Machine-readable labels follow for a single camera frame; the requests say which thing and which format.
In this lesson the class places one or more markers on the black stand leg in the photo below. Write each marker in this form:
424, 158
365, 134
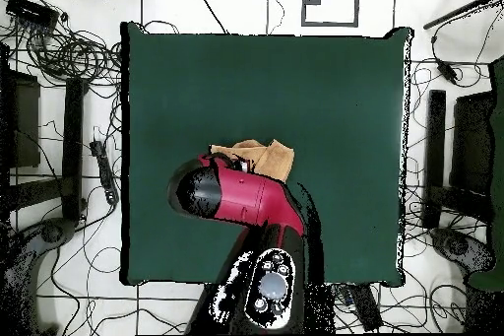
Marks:
435, 147
73, 147

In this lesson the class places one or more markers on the black power strip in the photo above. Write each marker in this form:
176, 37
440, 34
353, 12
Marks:
104, 170
366, 308

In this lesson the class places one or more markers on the dark green table cloth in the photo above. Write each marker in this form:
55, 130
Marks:
256, 87

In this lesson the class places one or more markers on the grey rectangular floor frame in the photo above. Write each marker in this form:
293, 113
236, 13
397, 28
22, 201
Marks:
303, 13

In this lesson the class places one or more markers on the black network switch box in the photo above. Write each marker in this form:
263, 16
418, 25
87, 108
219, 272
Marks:
31, 11

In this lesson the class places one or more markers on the tan terry towel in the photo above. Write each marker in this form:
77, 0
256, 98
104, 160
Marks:
275, 160

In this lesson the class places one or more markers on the dark flat panel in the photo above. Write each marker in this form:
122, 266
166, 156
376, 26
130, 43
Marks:
23, 123
472, 143

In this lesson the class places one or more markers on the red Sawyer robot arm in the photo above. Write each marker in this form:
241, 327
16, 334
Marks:
244, 194

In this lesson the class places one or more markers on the black tripod pole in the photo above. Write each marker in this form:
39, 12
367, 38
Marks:
453, 15

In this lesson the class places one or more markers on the black swivel chair base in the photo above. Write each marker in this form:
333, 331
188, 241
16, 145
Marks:
456, 245
53, 231

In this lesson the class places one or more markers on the black power adapter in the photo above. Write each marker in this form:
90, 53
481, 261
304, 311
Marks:
447, 71

